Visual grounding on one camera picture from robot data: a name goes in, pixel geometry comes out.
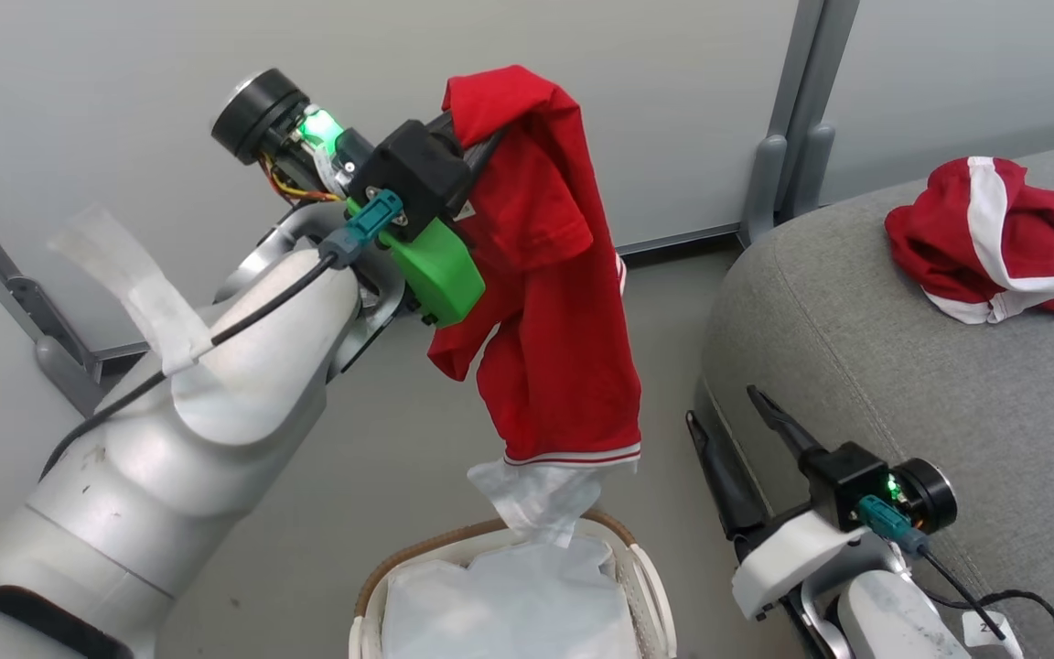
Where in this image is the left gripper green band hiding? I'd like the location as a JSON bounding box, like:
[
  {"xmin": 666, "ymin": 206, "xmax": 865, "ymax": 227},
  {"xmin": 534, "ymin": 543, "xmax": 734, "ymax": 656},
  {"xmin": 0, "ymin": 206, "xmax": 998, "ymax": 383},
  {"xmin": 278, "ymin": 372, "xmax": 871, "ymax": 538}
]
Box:
[{"xmin": 210, "ymin": 69, "xmax": 510, "ymax": 329}]

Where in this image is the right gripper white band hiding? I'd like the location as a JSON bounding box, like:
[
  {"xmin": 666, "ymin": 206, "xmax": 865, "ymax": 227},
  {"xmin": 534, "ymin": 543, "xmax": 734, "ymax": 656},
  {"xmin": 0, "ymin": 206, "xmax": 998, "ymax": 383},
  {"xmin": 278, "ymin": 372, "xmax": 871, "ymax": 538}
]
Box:
[{"xmin": 685, "ymin": 384, "xmax": 960, "ymax": 623}]

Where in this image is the red polo shirt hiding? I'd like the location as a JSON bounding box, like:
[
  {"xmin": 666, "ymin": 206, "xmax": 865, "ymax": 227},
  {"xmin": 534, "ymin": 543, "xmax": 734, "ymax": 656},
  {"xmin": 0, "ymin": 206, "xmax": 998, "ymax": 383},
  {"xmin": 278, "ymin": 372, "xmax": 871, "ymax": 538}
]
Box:
[{"xmin": 426, "ymin": 64, "xmax": 643, "ymax": 470}]

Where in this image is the red shorts white stripe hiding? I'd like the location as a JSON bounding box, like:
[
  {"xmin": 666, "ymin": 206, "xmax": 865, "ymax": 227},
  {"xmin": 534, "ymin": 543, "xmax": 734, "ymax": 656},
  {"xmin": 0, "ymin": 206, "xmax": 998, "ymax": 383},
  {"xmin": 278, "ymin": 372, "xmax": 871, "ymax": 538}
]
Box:
[{"xmin": 884, "ymin": 156, "xmax": 1054, "ymax": 326}]

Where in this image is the grey fabric sofa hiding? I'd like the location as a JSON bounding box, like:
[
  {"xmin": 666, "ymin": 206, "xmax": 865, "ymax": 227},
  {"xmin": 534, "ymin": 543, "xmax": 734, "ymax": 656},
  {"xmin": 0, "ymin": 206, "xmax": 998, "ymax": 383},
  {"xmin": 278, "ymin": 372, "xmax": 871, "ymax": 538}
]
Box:
[{"xmin": 687, "ymin": 135, "xmax": 1054, "ymax": 659}]

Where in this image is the white laundry basket brown rim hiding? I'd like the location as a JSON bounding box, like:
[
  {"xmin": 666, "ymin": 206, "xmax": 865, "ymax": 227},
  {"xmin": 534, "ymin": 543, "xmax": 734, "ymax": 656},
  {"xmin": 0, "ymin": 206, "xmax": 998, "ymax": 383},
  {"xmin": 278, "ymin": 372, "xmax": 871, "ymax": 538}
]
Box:
[{"xmin": 349, "ymin": 510, "xmax": 677, "ymax": 659}]

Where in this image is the white cloth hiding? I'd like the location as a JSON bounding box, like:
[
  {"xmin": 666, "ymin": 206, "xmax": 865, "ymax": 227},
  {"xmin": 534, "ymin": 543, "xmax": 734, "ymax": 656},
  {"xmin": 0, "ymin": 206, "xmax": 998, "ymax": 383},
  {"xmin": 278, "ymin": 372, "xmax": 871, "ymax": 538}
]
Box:
[{"xmin": 381, "ymin": 458, "xmax": 642, "ymax": 659}]

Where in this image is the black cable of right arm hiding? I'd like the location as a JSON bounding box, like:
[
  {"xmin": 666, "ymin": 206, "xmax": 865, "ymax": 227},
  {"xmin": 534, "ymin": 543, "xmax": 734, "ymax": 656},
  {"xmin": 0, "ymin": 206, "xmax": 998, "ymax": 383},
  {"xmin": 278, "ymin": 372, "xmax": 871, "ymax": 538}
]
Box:
[{"xmin": 856, "ymin": 494, "xmax": 1054, "ymax": 659}]

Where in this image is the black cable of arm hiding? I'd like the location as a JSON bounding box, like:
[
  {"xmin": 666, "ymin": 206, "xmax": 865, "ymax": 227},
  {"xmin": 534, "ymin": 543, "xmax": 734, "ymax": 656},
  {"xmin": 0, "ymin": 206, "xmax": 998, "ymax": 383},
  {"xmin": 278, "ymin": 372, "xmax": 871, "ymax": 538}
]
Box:
[
  {"xmin": 856, "ymin": 494, "xmax": 1054, "ymax": 659},
  {"xmin": 38, "ymin": 188, "xmax": 404, "ymax": 481}
]

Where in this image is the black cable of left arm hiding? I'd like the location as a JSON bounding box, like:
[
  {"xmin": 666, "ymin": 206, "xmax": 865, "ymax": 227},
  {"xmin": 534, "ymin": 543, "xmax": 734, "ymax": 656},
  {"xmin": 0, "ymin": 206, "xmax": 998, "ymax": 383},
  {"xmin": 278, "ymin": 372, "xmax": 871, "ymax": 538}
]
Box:
[{"xmin": 38, "ymin": 188, "xmax": 404, "ymax": 481}]

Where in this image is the grey partition post double foot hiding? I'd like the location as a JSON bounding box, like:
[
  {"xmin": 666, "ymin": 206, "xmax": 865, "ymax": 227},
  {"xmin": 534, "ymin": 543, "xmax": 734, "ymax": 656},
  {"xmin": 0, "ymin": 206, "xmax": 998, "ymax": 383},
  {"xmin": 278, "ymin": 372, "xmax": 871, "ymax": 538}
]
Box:
[{"xmin": 737, "ymin": 0, "xmax": 860, "ymax": 248}]

